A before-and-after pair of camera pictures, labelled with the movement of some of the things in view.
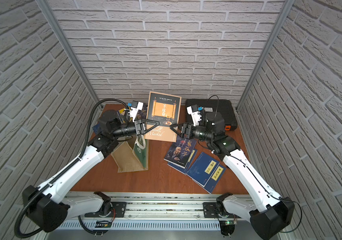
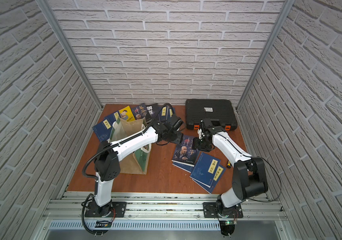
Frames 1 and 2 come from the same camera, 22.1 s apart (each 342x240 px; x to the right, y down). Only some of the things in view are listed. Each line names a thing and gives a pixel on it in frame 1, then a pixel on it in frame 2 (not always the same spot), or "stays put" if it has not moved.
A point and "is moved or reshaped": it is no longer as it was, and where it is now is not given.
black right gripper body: (190, 126) → (201, 145)
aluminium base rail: (157, 211) stays put
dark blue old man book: (180, 151) is moved or reshaped
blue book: (182, 170) is moved or reshaped
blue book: (202, 169) stays put
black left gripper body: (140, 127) → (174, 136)
